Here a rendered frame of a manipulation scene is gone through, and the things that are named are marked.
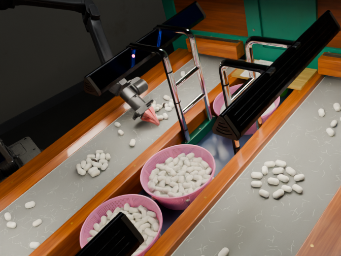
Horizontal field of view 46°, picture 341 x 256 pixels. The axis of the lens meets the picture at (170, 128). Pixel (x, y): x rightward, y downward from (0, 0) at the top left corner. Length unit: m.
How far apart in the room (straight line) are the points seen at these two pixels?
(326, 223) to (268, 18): 0.94
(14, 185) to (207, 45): 1.06
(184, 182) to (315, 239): 0.47
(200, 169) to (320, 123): 0.47
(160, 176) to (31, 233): 0.48
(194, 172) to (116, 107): 0.59
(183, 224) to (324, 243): 0.39
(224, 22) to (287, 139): 0.71
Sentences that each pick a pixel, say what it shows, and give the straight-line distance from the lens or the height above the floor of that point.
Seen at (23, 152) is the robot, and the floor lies 0.47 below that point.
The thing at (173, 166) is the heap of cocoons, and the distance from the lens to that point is 1.46.
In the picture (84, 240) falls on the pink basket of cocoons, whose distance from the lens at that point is 1.34.
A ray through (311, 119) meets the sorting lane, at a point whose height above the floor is 0.74.
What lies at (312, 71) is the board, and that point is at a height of 0.78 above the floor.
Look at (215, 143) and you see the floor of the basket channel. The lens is 1.62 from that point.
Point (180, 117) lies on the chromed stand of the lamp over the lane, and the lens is 1.53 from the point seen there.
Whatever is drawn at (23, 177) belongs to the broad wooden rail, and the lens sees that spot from 1.69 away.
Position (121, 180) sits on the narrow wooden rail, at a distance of 1.45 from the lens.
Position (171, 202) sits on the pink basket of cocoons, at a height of 0.73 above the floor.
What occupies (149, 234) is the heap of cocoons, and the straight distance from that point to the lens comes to 1.29.
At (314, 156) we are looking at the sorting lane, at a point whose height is 0.74.
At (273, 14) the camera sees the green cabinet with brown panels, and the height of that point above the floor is 0.99.
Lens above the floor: 1.70
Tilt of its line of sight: 36 degrees down
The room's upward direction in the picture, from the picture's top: 17 degrees counter-clockwise
